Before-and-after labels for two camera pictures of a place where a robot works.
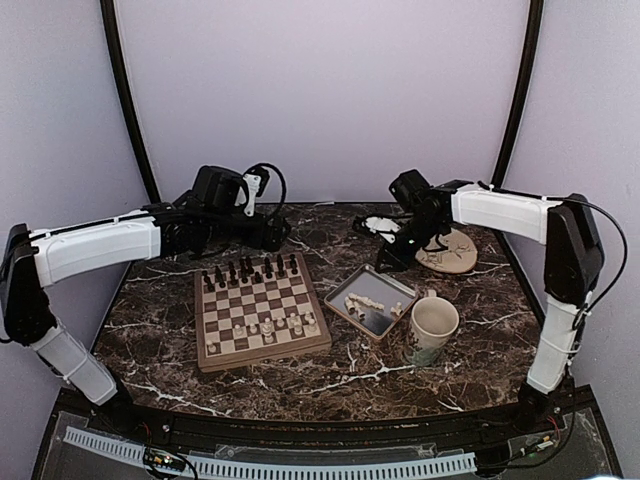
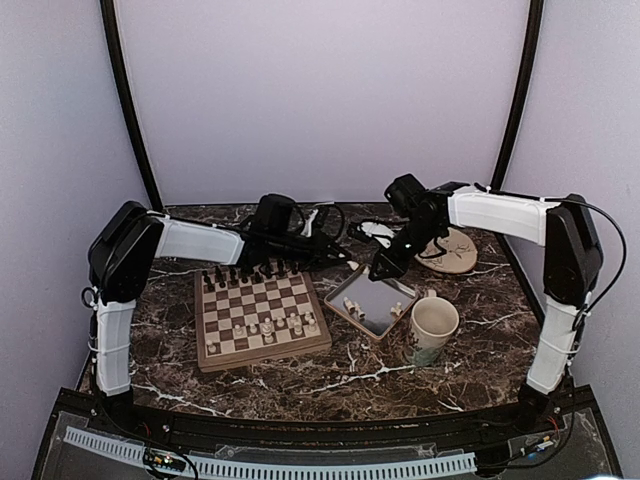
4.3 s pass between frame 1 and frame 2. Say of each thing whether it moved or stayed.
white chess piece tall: stayed
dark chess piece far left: stayed
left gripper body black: moved
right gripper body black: stayed
